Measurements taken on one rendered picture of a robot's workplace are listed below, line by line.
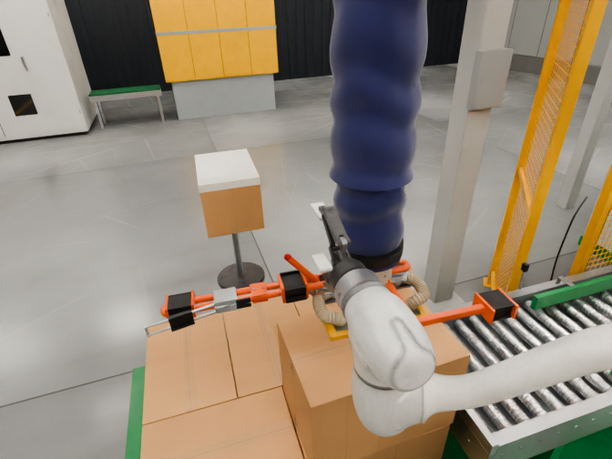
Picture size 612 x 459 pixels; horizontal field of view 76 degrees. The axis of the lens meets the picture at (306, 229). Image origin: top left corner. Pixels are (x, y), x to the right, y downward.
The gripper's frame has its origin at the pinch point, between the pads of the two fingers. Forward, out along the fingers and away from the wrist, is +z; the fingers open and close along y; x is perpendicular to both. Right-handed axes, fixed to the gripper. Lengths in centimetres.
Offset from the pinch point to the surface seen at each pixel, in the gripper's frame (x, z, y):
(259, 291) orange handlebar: -11.8, 23.3, 32.3
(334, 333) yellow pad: 8.4, 10.2, 44.6
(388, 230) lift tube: 25.3, 12.3, 11.8
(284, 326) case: -2, 38, 64
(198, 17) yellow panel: 34, 748, -20
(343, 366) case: 13, 12, 64
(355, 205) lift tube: 16.4, 15.7, 3.6
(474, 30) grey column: 130, 121, -28
